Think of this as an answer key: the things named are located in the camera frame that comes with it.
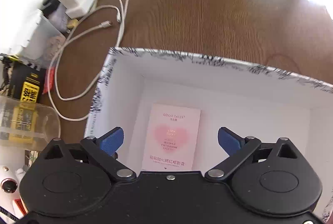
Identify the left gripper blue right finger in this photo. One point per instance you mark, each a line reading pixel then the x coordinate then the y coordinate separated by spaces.
pixel 238 149

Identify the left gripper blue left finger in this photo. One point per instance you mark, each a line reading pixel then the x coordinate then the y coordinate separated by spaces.
pixel 102 153

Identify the pink heart cosmetic box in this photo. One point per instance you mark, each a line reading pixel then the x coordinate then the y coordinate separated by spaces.
pixel 171 138

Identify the clear plastic measuring jug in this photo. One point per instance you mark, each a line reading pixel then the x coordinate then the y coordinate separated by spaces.
pixel 47 128

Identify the floral open box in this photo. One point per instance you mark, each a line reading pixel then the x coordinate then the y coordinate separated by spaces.
pixel 248 98

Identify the yellow black package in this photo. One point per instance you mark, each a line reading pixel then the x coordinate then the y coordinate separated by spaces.
pixel 26 84

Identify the translucent plastic container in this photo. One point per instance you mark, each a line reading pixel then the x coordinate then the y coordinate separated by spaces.
pixel 41 40

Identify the white round camera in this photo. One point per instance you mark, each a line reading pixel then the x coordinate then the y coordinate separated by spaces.
pixel 11 178

